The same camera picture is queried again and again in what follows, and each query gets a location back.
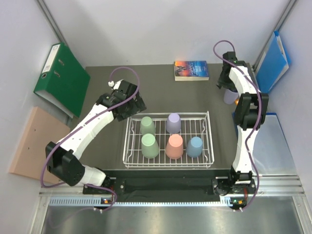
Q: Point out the orange tag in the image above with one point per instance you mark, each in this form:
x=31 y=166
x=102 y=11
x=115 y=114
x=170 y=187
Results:
x=236 y=101

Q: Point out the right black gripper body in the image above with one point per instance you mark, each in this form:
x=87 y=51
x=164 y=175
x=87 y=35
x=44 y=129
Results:
x=225 y=82

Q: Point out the pink board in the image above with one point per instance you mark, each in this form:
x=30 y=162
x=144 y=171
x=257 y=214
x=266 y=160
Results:
x=41 y=129

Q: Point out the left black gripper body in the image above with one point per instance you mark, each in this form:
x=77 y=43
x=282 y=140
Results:
x=133 y=108

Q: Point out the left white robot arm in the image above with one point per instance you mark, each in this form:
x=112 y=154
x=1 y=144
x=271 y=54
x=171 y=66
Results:
x=63 y=157

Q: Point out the green ring binder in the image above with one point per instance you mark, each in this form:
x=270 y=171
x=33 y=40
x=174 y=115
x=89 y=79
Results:
x=63 y=81

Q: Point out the white wire dish rack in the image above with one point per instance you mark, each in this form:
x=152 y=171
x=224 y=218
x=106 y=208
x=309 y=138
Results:
x=192 y=125

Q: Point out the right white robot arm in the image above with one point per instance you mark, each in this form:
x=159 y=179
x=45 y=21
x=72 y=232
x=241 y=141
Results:
x=249 y=115

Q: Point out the pink cup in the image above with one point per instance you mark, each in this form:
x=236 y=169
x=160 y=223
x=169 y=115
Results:
x=174 y=148

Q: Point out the green cup front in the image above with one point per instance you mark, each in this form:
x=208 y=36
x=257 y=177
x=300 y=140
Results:
x=149 y=146

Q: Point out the blue folder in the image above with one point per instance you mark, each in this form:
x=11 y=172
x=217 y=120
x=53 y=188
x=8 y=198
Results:
x=274 y=63

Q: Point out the blue cup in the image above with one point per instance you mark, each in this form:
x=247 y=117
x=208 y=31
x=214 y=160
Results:
x=194 y=147

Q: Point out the purple cup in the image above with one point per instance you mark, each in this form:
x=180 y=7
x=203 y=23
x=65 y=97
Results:
x=173 y=123
x=230 y=96

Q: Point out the clear plastic sleeve folder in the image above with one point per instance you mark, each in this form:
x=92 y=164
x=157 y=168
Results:
x=269 y=148

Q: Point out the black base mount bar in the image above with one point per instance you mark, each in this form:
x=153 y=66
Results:
x=172 y=185

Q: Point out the paperback book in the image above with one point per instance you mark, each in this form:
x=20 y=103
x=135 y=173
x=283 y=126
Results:
x=191 y=70

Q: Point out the green cup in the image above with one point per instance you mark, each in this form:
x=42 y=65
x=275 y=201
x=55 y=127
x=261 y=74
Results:
x=147 y=126
x=149 y=146

